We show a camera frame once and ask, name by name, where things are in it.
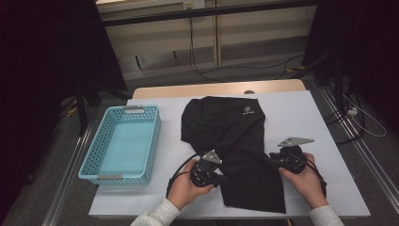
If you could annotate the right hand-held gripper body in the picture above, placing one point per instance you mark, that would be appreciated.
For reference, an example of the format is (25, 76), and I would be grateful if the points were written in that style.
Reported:
(291, 141)

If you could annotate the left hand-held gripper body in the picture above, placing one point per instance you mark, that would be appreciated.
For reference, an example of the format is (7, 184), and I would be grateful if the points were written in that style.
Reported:
(210, 157)

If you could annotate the black pants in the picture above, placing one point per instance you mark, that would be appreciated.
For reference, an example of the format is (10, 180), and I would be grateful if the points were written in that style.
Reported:
(232, 132)

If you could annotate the light blue plastic basket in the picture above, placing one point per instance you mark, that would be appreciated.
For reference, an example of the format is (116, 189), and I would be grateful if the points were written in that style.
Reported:
(125, 147)

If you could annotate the person's left hand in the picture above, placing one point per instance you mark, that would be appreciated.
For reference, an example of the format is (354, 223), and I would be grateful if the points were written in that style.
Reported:
(182, 188)

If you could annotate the person's right hand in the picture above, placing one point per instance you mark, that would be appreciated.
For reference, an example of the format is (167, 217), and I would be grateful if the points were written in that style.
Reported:
(309, 185)

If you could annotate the white table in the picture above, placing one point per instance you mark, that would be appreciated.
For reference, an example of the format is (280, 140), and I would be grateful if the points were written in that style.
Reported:
(169, 132)

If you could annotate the dark round table grommet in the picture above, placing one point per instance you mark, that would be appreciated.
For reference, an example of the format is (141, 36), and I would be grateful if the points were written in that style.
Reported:
(249, 92)

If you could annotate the white power plug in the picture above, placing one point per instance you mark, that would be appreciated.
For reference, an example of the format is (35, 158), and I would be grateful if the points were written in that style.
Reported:
(352, 111)

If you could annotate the black curtain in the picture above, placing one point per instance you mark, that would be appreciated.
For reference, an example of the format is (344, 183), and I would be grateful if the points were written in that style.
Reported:
(47, 47)
(370, 37)

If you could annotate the light wooden shelf unit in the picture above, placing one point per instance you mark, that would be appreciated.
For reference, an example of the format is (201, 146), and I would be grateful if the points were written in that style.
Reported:
(163, 34)

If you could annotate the metal floor rail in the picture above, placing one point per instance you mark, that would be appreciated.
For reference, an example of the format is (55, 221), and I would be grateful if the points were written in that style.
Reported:
(370, 163)
(67, 182)

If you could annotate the white wall socket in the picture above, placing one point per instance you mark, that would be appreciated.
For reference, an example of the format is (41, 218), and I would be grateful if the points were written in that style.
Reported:
(194, 4)

